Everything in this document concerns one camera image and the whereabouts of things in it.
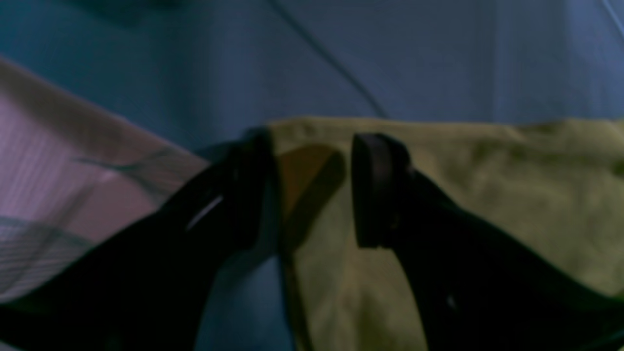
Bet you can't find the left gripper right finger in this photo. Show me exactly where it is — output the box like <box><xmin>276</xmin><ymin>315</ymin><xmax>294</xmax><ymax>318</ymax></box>
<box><xmin>351</xmin><ymin>133</ymin><xmax>624</xmax><ymax>351</ymax></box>

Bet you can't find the blue table cloth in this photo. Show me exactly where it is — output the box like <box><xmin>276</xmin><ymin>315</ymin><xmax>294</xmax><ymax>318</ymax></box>
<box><xmin>1</xmin><ymin>0</ymin><xmax>623</xmax><ymax>351</ymax></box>

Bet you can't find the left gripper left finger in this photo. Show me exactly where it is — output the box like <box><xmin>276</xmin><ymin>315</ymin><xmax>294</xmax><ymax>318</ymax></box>
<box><xmin>1</xmin><ymin>131</ymin><xmax>273</xmax><ymax>351</ymax></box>

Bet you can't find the olive green t-shirt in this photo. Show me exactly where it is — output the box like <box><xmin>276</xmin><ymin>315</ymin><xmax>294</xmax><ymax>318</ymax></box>
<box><xmin>270</xmin><ymin>117</ymin><xmax>624</xmax><ymax>351</ymax></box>

